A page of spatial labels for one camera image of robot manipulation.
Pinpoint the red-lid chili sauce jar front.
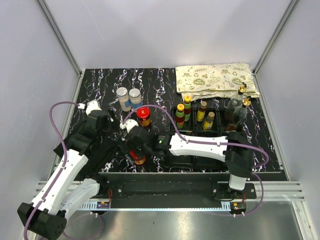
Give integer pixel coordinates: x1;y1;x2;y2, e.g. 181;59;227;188
129;149;146;166

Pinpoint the red-lid chili sauce jar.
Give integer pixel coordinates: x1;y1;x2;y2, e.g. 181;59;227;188
136;107;151;130
129;149;146;166

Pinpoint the yellow-cap green-label bottle front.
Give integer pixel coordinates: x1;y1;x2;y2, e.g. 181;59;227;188
174;103;185;129

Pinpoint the yellow-cap green-label bottle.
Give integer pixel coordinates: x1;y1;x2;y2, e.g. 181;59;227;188
174;103;185;129
183;95;192;122

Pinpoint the yellow-label beige-cap bottle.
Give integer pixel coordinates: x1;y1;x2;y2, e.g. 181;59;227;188
202;111;215;131
196;101;207;122

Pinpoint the glass oil bottle gold spout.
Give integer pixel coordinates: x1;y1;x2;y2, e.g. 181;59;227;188
224;82;247;121

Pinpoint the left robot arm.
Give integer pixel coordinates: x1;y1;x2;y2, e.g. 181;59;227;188
17;108;119;240

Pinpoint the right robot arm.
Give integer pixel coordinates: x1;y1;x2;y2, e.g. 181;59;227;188
126;125;253;199

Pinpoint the black cloth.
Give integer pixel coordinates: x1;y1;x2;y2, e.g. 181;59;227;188
64;121;120;181

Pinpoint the left white-lid granule jar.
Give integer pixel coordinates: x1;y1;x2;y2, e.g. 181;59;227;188
116;87;132;112

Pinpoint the white-lid granule jar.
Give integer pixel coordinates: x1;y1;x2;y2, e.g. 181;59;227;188
128;88;143;109
116;87;132;112

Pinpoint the right white-lid granule jar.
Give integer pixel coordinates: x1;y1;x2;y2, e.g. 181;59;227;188
128;88;143;109

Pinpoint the black organizer tray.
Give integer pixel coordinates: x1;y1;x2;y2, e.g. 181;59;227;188
168;106;229;172

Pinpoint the patterned cream folded cloth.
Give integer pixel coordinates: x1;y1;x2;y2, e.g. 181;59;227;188
175;62;261;101

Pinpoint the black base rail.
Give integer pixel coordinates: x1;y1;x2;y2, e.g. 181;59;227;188
79;171;256;210

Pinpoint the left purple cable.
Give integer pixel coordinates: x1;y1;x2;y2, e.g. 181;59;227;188
23;101;105;240

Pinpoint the purple cable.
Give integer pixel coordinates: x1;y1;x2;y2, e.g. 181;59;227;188
23;101;105;240
119;104;270;216

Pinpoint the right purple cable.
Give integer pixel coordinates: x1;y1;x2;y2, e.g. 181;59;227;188
119;104;270;216

